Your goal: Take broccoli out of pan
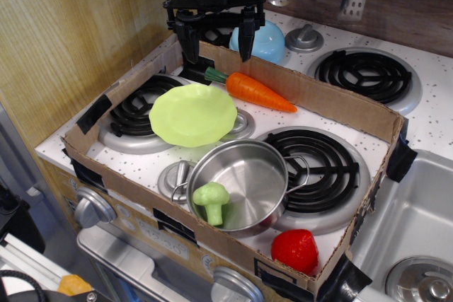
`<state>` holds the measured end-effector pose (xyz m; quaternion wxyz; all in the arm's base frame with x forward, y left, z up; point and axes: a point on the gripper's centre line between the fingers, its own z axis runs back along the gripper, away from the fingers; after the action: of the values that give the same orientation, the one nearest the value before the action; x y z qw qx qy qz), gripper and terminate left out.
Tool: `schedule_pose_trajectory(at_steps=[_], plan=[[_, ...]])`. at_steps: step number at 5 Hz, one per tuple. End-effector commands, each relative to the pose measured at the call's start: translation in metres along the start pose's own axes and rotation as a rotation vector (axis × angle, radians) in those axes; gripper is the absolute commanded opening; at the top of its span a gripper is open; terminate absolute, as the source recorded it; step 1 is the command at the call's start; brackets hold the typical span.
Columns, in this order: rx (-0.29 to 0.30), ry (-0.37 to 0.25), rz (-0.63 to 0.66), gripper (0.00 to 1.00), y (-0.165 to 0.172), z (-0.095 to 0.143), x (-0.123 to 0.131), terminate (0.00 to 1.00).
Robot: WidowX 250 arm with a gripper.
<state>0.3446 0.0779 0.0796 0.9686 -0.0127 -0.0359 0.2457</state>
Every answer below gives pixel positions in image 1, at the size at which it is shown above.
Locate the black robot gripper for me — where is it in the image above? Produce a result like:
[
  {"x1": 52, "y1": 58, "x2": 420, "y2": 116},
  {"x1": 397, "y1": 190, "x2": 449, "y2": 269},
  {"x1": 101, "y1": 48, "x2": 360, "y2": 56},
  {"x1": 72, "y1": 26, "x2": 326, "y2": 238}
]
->
[{"x1": 163, "y1": 0, "x2": 265, "y2": 64}]

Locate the green toy broccoli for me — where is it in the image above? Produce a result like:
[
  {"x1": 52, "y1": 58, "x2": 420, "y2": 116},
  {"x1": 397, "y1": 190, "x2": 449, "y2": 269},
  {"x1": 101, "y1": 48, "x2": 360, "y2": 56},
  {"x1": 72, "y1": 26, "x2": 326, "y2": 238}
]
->
[{"x1": 192, "y1": 182, "x2": 230, "y2": 226}]

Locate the stainless steel pan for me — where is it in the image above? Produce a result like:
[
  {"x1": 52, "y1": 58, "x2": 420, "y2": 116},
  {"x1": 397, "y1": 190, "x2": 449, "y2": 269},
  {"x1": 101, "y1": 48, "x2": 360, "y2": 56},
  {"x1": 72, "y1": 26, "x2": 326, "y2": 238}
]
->
[{"x1": 186, "y1": 139, "x2": 288, "y2": 237}]

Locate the light blue plastic bowl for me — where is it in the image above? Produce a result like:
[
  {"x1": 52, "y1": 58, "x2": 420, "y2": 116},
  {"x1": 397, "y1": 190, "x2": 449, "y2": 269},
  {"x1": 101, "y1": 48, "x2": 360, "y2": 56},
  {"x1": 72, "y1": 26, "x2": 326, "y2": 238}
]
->
[{"x1": 251, "y1": 21, "x2": 285, "y2": 64}]

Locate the orange toy carrot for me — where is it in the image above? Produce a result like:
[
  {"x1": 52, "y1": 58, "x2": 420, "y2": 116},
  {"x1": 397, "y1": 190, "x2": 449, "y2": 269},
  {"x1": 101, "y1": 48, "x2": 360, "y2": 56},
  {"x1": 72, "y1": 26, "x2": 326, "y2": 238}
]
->
[{"x1": 205, "y1": 66, "x2": 297, "y2": 113}]

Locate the silver stove top knob back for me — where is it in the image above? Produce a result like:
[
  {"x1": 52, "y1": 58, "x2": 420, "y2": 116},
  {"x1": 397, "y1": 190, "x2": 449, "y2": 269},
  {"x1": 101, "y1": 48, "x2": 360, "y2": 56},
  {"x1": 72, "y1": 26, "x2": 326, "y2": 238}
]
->
[{"x1": 285, "y1": 24, "x2": 324, "y2": 53}]

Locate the silver stove knob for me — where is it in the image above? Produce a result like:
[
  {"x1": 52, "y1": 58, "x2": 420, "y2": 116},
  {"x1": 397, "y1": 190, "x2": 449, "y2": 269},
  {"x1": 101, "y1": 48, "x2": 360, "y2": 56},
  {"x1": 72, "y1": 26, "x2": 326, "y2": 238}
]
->
[
  {"x1": 220, "y1": 109, "x2": 256, "y2": 142},
  {"x1": 157, "y1": 161, "x2": 195, "y2": 204},
  {"x1": 285, "y1": 24, "x2": 324, "y2": 53}
]

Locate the light green plastic plate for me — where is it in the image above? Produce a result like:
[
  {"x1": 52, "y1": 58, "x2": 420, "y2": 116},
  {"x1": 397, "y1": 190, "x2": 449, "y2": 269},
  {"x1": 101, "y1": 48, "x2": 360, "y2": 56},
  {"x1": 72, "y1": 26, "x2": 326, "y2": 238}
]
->
[{"x1": 149, "y1": 84, "x2": 237, "y2": 148}]

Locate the silver stove top knob middle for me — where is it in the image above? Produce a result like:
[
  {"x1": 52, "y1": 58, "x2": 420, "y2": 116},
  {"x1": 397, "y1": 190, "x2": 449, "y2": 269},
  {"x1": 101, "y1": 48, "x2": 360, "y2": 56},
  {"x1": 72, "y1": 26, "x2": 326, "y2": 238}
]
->
[{"x1": 220, "y1": 109, "x2": 256, "y2": 142}]

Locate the front left black burner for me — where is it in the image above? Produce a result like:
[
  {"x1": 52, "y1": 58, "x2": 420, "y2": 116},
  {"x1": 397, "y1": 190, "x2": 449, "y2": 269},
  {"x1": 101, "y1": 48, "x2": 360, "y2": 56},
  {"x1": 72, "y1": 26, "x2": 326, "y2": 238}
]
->
[{"x1": 98, "y1": 74, "x2": 189, "y2": 155}]

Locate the silver stove top knob front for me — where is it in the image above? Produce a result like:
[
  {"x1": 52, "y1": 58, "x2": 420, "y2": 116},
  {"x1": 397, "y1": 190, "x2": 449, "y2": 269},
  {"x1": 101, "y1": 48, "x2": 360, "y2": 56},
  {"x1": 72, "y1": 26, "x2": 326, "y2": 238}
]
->
[{"x1": 157, "y1": 161, "x2": 195, "y2": 204}]

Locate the back right black burner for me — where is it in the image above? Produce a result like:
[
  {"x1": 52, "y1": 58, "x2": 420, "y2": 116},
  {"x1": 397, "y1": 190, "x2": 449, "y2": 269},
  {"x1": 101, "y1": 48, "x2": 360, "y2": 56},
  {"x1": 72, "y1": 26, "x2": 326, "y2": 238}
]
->
[{"x1": 306, "y1": 47, "x2": 423, "y2": 115}]

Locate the front right black burner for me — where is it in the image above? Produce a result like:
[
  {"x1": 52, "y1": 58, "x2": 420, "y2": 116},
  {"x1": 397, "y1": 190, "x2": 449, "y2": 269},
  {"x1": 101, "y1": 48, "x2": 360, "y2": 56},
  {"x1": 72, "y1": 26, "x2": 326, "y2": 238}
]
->
[{"x1": 255, "y1": 126, "x2": 372, "y2": 236}]

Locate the brown cardboard fence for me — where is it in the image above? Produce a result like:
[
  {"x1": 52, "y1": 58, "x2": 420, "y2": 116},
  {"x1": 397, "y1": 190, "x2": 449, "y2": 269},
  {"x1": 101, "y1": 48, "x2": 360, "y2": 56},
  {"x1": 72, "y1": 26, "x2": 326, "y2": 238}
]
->
[{"x1": 62, "y1": 40, "x2": 410, "y2": 301}]

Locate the silver oven knob left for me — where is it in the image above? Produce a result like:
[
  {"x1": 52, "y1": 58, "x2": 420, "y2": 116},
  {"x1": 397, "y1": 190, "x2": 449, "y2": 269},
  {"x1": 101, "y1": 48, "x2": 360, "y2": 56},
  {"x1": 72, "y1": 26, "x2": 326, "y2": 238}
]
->
[{"x1": 74, "y1": 187, "x2": 117, "y2": 228}]

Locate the silver oven knob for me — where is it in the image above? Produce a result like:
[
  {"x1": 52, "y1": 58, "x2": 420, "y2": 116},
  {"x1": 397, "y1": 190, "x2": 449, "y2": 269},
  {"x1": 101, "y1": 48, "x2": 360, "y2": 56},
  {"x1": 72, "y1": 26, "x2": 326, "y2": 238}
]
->
[
  {"x1": 74, "y1": 187, "x2": 117, "y2": 228},
  {"x1": 210, "y1": 266, "x2": 265, "y2": 302}
]

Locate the red toy strawberry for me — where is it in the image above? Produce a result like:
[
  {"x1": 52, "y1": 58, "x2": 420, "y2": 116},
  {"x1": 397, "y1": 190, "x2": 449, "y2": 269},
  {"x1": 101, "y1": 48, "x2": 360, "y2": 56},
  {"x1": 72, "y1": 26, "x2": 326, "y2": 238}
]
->
[{"x1": 271, "y1": 229, "x2": 319, "y2": 275}]

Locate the silver oven knob right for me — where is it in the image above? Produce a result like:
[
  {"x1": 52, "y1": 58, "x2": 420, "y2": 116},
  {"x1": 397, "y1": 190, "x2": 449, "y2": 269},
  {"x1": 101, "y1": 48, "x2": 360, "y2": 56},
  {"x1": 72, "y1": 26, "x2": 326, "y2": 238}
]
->
[{"x1": 210, "y1": 266, "x2": 265, "y2": 302}]

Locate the silver sink basin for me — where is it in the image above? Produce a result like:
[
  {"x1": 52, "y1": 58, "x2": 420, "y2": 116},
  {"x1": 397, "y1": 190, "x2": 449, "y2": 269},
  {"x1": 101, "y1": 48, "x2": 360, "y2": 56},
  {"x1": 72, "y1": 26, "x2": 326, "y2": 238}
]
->
[{"x1": 351, "y1": 151, "x2": 452, "y2": 301}]

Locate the orange object bottom left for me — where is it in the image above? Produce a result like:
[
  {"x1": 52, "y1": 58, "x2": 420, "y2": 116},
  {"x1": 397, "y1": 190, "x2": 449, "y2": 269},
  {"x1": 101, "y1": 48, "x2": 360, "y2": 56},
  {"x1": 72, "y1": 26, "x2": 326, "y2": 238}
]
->
[{"x1": 57, "y1": 274, "x2": 93, "y2": 296}]

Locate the silver sink drain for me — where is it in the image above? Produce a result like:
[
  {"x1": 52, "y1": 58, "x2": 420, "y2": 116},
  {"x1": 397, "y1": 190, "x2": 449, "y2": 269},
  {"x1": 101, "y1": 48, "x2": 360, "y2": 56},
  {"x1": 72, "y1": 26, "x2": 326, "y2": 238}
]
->
[{"x1": 384, "y1": 256, "x2": 452, "y2": 301}]

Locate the silver oven door handle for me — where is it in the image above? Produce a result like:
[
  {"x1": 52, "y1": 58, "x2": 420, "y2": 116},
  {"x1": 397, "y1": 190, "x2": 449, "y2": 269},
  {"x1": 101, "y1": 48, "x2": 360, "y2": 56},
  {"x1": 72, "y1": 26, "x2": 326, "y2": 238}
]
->
[{"x1": 77, "y1": 226, "x2": 187, "y2": 301}]

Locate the black cable bottom left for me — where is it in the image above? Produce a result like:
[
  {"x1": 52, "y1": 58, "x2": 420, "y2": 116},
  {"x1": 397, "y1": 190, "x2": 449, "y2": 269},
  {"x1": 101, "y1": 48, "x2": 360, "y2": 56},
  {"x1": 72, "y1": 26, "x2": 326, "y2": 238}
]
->
[{"x1": 0, "y1": 269, "x2": 47, "y2": 302}]

